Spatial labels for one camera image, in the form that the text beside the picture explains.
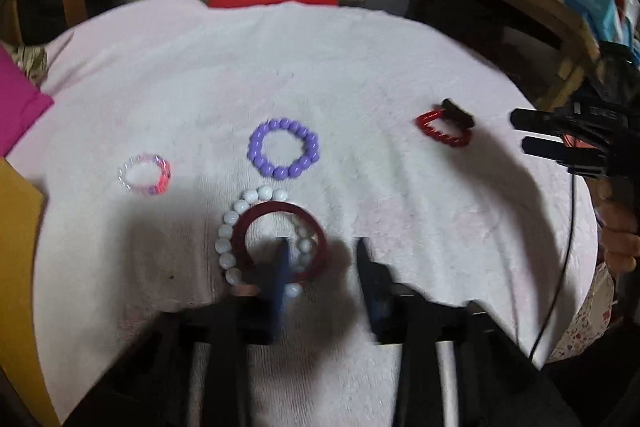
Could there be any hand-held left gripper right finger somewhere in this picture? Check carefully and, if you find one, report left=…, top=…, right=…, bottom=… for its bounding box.
left=354, top=237, right=586, bottom=427

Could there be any black cable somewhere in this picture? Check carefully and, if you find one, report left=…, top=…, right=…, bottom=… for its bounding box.
left=530, top=169, right=577, bottom=360

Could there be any pale pink towel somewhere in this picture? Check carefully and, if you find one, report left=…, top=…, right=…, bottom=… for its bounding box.
left=7, top=0, right=601, bottom=427

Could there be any dark red bangle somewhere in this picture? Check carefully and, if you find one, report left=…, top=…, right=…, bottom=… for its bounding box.
left=231, top=202, right=330, bottom=285

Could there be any pink cushion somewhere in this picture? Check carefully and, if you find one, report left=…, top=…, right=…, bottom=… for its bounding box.
left=0, top=44, right=55, bottom=158

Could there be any white bead bracelet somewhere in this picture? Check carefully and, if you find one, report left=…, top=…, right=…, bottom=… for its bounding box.
left=214, top=186, right=318, bottom=300

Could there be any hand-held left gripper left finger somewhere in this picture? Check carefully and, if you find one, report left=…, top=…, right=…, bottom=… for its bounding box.
left=65, top=237, right=296, bottom=427

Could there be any black hair tie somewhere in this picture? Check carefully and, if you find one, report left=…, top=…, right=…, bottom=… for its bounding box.
left=440, top=98, right=476, bottom=128

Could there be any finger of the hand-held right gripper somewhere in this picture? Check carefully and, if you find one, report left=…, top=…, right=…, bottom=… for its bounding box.
left=510, top=107, right=608, bottom=136
left=522, top=136, right=609, bottom=178

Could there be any purple bead bracelet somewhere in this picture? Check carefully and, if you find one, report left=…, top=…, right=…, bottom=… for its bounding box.
left=248, top=118, right=320, bottom=180

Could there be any pink translucent bead bracelet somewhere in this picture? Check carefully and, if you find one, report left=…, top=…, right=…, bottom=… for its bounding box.
left=118, top=153, right=172, bottom=198

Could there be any red bead bracelet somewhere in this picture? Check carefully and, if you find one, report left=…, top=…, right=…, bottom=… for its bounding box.
left=414, top=108, right=473, bottom=148

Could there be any person's right hand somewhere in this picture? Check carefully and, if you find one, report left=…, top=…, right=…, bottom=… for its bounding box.
left=596, top=179, right=640, bottom=274

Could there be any wooden side table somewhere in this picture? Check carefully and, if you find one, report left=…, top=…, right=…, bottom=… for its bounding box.
left=390, top=0, right=603, bottom=110

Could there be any heart print cloth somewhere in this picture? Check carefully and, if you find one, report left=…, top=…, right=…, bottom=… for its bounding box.
left=547, top=264, right=623, bottom=364

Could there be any orange box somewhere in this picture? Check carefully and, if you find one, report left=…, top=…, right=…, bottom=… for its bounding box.
left=0, top=157, right=62, bottom=427

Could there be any floral patterned cloth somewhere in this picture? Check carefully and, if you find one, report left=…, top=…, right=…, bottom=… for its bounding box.
left=12, top=43, right=49, bottom=84

